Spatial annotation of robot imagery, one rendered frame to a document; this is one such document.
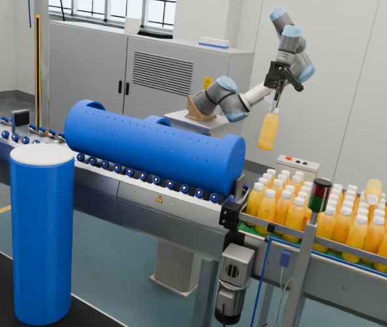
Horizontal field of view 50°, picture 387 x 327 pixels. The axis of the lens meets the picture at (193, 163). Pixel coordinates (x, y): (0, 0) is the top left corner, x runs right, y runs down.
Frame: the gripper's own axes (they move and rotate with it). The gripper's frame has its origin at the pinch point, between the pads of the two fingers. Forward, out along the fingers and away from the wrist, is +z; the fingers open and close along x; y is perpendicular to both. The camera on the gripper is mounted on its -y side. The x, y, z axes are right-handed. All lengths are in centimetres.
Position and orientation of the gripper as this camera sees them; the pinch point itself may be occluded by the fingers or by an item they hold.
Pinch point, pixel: (274, 109)
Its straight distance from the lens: 187.9
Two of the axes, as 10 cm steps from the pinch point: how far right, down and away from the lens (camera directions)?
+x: -3.2, 1.4, -9.4
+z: -2.4, 9.4, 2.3
